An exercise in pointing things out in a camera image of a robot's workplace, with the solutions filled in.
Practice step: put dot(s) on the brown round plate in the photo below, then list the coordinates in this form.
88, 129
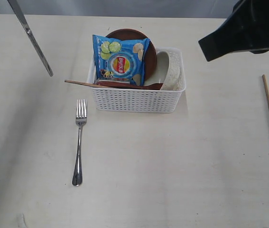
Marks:
150, 57

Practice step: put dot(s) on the silver metal fork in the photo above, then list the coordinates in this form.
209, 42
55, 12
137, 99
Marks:
80, 120

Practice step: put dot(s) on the blue Lays chip bag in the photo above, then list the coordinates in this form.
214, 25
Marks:
120, 60

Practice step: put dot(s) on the white speckled ceramic bowl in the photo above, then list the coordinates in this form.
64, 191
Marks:
167, 71

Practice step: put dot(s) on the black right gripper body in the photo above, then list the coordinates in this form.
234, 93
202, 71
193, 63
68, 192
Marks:
245, 30

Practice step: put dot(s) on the white perforated plastic basket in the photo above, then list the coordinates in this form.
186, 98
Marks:
138, 100

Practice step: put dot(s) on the dark red wooden spoon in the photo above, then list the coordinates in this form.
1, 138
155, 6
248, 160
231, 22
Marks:
155, 86

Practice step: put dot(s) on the silver metal table knife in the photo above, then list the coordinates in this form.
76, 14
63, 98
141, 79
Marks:
21, 17

